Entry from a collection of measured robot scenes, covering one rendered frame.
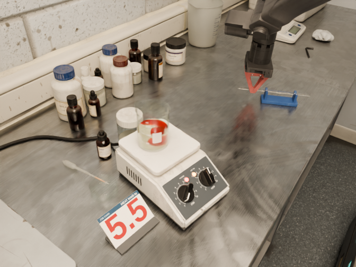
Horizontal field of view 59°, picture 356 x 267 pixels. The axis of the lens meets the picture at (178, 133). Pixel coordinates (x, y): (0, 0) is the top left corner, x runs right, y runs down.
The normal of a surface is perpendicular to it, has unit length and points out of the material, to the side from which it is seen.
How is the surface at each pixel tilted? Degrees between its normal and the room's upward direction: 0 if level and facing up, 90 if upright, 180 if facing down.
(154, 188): 90
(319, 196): 0
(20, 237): 0
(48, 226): 0
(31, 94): 90
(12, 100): 90
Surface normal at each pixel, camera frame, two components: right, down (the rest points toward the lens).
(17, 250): 0.04, -0.77
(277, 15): -0.28, 0.92
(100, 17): 0.81, 0.39
